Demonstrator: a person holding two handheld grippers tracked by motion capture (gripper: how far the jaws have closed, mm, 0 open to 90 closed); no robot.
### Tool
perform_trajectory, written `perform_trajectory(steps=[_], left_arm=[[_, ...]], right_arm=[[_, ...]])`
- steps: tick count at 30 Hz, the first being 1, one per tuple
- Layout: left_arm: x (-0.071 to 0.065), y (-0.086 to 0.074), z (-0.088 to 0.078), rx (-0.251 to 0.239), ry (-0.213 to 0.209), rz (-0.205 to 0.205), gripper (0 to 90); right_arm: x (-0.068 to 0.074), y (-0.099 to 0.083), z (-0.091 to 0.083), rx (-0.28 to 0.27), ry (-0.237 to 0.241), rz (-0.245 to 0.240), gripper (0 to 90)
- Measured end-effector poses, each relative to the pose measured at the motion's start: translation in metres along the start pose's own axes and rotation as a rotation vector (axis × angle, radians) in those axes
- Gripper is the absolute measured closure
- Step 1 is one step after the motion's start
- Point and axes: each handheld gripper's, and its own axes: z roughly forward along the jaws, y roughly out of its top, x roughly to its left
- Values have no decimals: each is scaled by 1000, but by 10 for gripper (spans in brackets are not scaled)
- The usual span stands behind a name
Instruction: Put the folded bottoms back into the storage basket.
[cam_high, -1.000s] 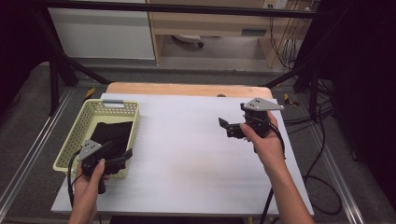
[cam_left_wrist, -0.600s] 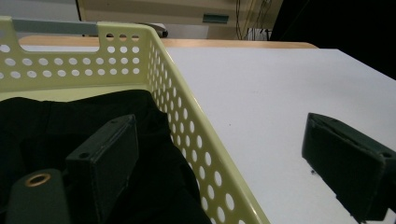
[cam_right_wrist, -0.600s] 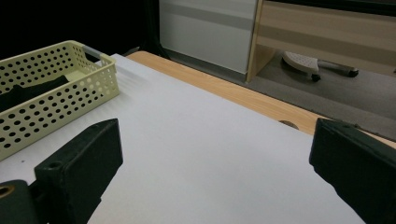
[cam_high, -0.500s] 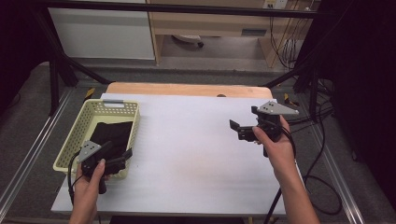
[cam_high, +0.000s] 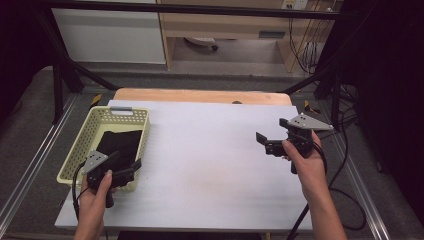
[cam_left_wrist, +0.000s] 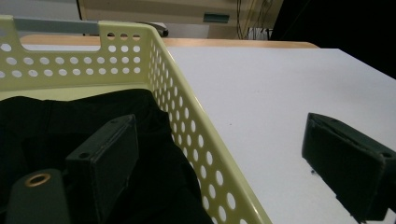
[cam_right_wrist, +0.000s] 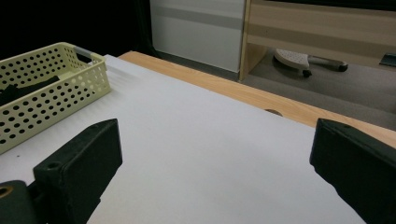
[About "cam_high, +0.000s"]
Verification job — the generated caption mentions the white chair base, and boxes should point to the white chair base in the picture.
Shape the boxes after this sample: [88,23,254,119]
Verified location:
[183,36,220,52]

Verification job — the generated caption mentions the black floor cables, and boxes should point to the black floor cables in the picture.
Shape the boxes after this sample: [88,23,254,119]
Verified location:
[313,84,360,145]

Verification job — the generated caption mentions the hanging black cables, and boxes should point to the hanging black cables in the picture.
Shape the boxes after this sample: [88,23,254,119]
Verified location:
[287,14,324,76]

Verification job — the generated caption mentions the white cabinet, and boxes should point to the white cabinet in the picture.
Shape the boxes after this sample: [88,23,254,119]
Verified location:
[51,7,167,65]

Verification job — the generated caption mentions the person's left hand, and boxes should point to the person's left hand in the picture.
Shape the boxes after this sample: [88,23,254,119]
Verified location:
[78,169,115,231]

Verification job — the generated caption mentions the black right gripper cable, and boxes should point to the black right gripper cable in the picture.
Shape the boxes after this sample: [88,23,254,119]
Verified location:
[285,132,368,240]

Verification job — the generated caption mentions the yellow perforated plastic basket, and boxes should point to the yellow perforated plastic basket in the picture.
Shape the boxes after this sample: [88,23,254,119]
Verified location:
[56,105,151,193]

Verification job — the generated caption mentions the black metal frame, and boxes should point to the black metal frame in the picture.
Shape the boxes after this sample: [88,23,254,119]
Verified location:
[33,0,359,133]

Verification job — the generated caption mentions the aluminium floor rail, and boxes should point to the aluminium floor rail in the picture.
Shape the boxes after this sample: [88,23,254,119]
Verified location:
[0,94,80,229]
[331,131,392,240]

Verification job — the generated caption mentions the person's right hand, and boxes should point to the person's right hand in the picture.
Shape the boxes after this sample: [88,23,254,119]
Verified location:
[281,131,330,201]

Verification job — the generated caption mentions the black cloth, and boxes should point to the black cloth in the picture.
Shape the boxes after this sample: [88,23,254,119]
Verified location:
[95,129,144,172]

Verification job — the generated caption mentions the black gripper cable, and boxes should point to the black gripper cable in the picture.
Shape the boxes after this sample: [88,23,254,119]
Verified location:
[71,160,88,222]
[285,132,368,240]

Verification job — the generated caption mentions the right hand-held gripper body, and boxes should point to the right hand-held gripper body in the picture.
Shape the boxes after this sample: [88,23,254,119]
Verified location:
[264,112,335,175]

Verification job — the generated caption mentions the yellow black tape piece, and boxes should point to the yellow black tape piece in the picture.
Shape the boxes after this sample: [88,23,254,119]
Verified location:
[303,99,322,115]
[89,93,103,110]

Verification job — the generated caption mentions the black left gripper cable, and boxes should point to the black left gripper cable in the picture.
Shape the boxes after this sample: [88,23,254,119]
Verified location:
[71,160,88,222]

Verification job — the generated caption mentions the white wall socket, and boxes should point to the white wall socket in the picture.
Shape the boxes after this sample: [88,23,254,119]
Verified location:
[281,0,310,11]

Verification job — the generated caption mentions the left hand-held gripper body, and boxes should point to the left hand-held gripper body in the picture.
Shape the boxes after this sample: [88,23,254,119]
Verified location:
[81,150,136,209]

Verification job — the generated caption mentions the light wooden desk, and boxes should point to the light wooden desk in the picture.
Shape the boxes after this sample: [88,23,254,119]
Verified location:
[156,0,338,73]

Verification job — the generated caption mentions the white foam board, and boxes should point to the white foam board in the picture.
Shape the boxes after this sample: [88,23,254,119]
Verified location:
[54,99,314,233]

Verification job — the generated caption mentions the black curtain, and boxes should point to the black curtain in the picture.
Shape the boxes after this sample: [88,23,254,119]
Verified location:
[339,0,424,219]
[0,0,56,126]

